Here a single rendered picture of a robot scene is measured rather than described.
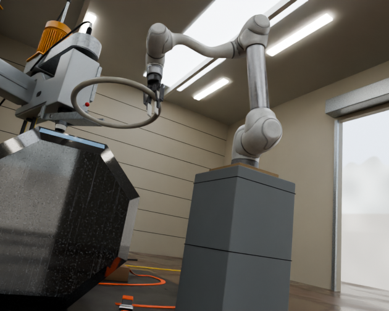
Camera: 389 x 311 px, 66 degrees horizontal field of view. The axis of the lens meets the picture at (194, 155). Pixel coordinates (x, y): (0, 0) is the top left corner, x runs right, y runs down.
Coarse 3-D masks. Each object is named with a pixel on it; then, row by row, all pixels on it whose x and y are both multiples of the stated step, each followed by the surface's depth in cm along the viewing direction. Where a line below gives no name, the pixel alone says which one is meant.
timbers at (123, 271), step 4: (120, 268) 255; (124, 268) 256; (128, 268) 258; (112, 272) 251; (116, 272) 253; (120, 272) 254; (124, 272) 255; (128, 272) 257; (108, 276) 249; (112, 276) 251; (116, 276) 252; (120, 276) 254; (124, 276) 255; (116, 280) 252; (120, 280) 253; (124, 280) 254
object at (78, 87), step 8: (88, 80) 146; (96, 80) 145; (104, 80) 145; (112, 80) 145; (120, 80) 146; (128, 80) 147; (80, 88) 150; (136, 88) 151; (144, 88) 152; (72, 96) 156; (152, 96) 157; (72, 104) 163; (160, 104) 165; (80, 112) 170; (160, 112) 172; (96, 120) 180; (152, 120) 180; (120, 128) 188; (128, 128) 188
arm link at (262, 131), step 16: (256, 16) 160; (240, 32) 171; (256, 32) 161; (256, 48) 162; (256, 64) 160; (256, 80) 158; (256, 96) 156; (256, 112) 151; (272, 112) 152; (256, 128) 146; (272, 128) 144; (256, 144) 149; (272, 144) 147
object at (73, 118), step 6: (48, 114) 215; (54, 114) 208; (60, 114) 201; (66, 114) 195; (72, 114) 188; (78, 114) 182; (54, 120) 226; (66, 120) 198; (72, 120) 192; (78, 120) 186; (84, 120) 182; (90, 120) 178; (102, 120) 184
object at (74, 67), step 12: (60, 60) 220; (72, 60) 209; (84, 60) 216; (60, 72) 212; (72, 72) 208; (84, 72) 215; (96, 72) 223; (60, 84) 205; (72, 84) 208; (48, 96) 212; (60, 96) 201; (84, 96) 214; (60, 108) 208; (72, 108) 207; (84, 108) 213
